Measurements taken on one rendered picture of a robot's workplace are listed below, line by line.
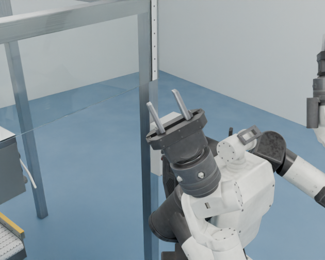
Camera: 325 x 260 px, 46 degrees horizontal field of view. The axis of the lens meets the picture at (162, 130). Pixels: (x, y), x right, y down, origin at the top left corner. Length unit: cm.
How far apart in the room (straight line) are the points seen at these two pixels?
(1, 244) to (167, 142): 100
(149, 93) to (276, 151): 62
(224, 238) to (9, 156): 79
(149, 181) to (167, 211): 85
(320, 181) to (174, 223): 54
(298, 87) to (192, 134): 371
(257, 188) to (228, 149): 15
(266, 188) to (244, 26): 363
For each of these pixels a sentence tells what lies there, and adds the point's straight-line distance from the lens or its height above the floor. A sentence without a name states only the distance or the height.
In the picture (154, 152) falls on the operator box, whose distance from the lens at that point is 175.
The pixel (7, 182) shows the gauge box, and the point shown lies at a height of 116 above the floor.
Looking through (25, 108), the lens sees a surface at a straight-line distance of 125.
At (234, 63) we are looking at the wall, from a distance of 488.
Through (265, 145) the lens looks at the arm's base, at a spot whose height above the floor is 129.
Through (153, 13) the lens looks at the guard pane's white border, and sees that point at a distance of 156.
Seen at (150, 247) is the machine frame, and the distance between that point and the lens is 214.
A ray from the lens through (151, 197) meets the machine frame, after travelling 192.
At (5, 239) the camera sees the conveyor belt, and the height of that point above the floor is 88.
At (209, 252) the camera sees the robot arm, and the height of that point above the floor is 123.
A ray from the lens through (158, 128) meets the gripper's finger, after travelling 73.
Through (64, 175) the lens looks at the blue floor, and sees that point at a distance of 350.
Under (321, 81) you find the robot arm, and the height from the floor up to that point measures 151.
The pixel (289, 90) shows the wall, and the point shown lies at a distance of 448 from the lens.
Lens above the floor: 191
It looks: 28 degrees down
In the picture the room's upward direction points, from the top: straight up
